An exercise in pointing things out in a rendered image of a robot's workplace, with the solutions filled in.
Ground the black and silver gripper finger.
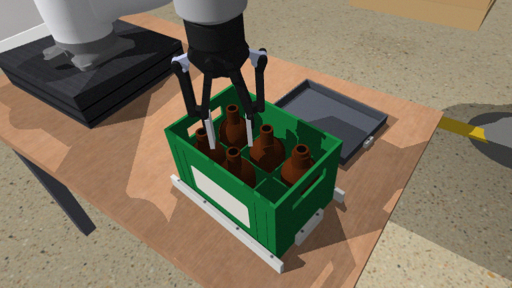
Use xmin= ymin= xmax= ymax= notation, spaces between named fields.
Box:
xmin=224 ymin=48 xmax=268 ymax=147
xmin=171 ymin=53 xmax=215 ymax=149

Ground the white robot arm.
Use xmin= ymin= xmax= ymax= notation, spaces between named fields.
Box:
xmin=34 ymin=0 xmax=247 ymax=71

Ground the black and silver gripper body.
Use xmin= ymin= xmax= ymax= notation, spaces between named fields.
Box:
xmin=183 ymin=13 xmax=249 ymax=79

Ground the green plastic crate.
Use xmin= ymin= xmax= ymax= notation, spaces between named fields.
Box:
xmin=173 ymin=91 xmax=343 ymax=259

